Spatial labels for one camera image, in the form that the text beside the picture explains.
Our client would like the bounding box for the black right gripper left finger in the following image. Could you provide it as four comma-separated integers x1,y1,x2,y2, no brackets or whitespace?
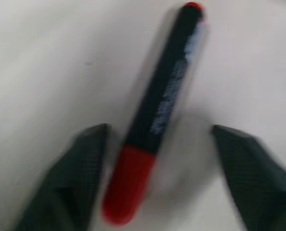
12,123,112,231

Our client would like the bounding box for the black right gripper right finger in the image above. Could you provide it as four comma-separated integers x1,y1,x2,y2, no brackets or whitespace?
211,124,286,231

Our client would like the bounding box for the red capped black marker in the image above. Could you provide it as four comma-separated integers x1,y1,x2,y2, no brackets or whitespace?
100,1,207,227

